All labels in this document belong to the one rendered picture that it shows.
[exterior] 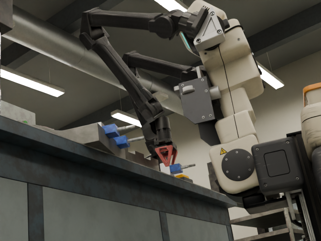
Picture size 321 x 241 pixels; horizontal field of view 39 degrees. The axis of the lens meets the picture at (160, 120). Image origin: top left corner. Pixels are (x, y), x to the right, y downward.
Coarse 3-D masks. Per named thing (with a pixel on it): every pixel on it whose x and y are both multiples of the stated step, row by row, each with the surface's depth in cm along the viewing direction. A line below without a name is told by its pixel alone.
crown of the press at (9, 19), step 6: (0, 0) 235; (6, 0) 239; (0, 6) 234; (6, 6) 238; (0, 12) 232; (6, 12) 236; (0, 18) 231; (6, 18) 235; (12, 18) 239; (0, 24) 232; (6, 24) 233; (12, 24) 238; (6, 30) 237
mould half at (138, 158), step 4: (124, 148) 158; (128, 152) 160; (136, 152) 164; (128, 156) 159; (132, 156) 161; (136, 156) 163; (140, 156) 166; (132, 160) 160; (136, 160) 162; (140, 160) 165; (144, 160) 168; (148, 160) 170; (152, 160) 173; (156, 160) 176; (144, 164) 167; (148, 164) 169; (152, 164) 172; (156, 164) 175; (152, 168) 171; (156, 168) 174
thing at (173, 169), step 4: (160, 164) 170; (172, 164) 169; (176, 164) 169; (180, 164) 170; (192, 164) 169; (160, 168) 170; (164, 168) 169; (168, 168) 169; (172, 168) 169; (176, 168) 168; (180, 168) 168; (184, 168) 169; (164, 172) 169; (168, 172) 168; (172, 172) 169; (176, 172) 170; (180, 172) 170
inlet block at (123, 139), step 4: (120, 136) 143; (124, 136) 143; (140, 136) 143; (116, 140) 143; (120, 140) 142; (124, 140) 142; (128, 140) 144; (132, 140) 143; (136, 140) 143; (120, 144) 142; (124, 144) 143; (128, 144) 144; (120, 148) 145
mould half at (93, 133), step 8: (48, 128) 130; (80, 128) 128; (88, 128) 127; (96, 128) 127; (64, 136) 128; (72, 136) 128; (80, 136) 127; (88, 136) 126; (96, 136) 126; (104, 136) 131; (88, 144) 127; (96, 144) 128; (104, 144) 129; (112, 144) 137; (112, 152) 136; (120, 152) 145
